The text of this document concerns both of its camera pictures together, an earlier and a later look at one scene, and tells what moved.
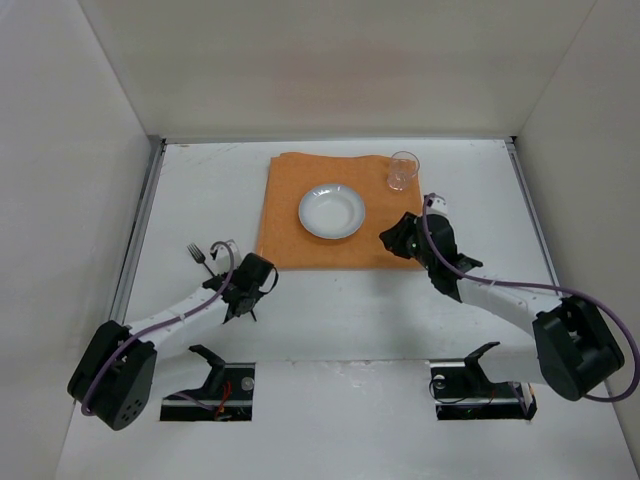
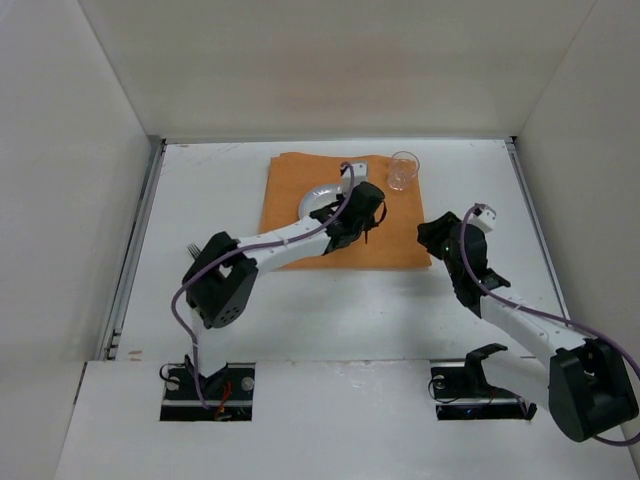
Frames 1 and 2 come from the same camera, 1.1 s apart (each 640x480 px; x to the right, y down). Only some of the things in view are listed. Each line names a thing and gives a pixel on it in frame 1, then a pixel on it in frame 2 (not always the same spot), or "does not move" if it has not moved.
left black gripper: x=238 y=304 -> x=364 y=215
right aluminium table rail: x=538 y=220 does not move
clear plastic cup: x=403 y=166 does not move
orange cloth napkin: x=284 y=243 does not move
